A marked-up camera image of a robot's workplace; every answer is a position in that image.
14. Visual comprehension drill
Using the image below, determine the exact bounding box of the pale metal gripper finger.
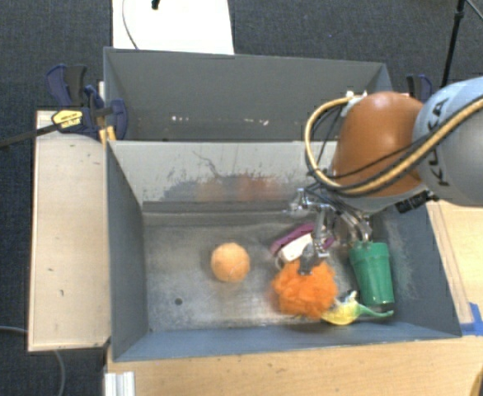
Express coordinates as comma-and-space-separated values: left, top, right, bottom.
317, 237, 333, 263
298, 240, 319, 276

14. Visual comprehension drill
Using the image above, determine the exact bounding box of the purple and white plastic tool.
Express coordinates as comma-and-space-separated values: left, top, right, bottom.
270, 222, 335, 270

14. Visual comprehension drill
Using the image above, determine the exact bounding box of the orange fluffy pompom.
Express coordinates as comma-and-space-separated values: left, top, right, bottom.
270, 258, 340, 321

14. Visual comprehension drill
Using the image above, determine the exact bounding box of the green plastic cup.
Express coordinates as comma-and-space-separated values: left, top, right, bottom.
348, 240, 396, 309

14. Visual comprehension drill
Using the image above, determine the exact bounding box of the yellow and green toy lizard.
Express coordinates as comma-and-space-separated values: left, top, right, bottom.
321, 290, 396, 327

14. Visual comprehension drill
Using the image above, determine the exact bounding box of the orange ball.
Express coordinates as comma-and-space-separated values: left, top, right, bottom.
209, 242, 251, 284

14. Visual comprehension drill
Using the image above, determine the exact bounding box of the grey metal bin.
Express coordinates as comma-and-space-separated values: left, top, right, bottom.
102, 46, 463, 363

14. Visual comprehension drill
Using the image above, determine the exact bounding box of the pale wood board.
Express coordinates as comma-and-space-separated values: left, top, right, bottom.
27, 111, 113, 352

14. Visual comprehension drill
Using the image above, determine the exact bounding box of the black cylinder on white bracket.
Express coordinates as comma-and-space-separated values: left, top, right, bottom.
395, 194, 437, 215

